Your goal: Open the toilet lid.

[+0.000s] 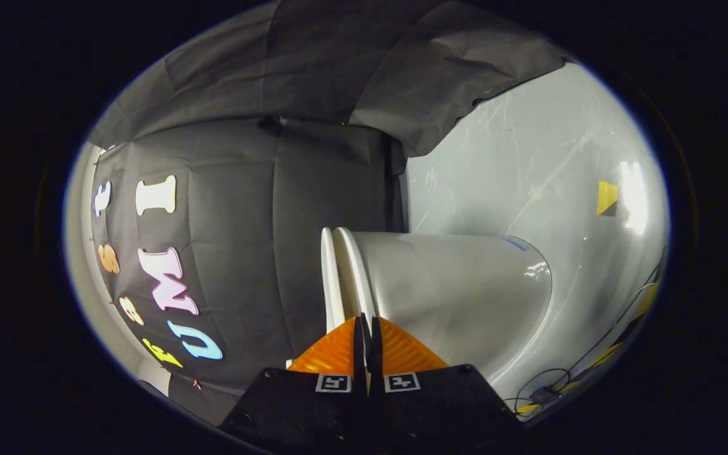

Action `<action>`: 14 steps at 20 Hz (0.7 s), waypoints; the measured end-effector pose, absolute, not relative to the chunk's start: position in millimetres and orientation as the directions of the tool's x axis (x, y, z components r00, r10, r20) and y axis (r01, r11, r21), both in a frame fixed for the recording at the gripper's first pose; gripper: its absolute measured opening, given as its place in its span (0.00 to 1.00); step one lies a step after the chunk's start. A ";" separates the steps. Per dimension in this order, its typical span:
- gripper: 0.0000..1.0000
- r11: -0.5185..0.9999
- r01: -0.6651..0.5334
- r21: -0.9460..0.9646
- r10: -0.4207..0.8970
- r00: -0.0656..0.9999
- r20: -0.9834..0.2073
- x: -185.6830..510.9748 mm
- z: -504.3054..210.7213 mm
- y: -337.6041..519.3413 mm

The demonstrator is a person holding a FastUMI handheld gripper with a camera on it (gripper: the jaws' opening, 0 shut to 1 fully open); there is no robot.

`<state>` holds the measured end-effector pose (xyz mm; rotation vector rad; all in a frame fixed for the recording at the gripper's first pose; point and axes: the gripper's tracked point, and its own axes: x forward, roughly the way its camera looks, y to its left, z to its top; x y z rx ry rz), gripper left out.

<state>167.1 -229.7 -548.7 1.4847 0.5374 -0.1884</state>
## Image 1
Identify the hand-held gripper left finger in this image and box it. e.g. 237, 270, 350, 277
219, 313, 371, 455

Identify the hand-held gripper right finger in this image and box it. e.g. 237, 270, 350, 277
368, 315, 527, 455

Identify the white toilet lid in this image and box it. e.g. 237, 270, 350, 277
320, 226, 347, 370

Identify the white toilet body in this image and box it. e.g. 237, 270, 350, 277
351, 230, 554, 383

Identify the yellow black floor tape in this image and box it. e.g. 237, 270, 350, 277
516, 278, 662, 415

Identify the black backdrop cloth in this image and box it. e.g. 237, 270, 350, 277
89, 0, 570, 425

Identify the yellow floor sticker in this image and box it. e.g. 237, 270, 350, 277
597, 181, 619, 217

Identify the thin black floor cable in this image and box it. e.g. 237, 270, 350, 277
504, 281, 658, 415

